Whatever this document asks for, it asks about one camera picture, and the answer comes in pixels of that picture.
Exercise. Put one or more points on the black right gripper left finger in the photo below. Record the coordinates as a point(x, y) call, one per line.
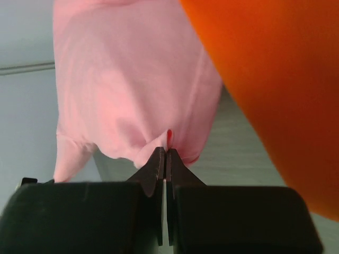
point(88, 217)

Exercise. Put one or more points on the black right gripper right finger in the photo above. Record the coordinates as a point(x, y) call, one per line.
point(234, 219)

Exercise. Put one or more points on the pink t shirt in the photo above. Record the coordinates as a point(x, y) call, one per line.
point(131, 76)

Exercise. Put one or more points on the orange folded t shirt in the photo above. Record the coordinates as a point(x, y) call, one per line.
point(279, 62)

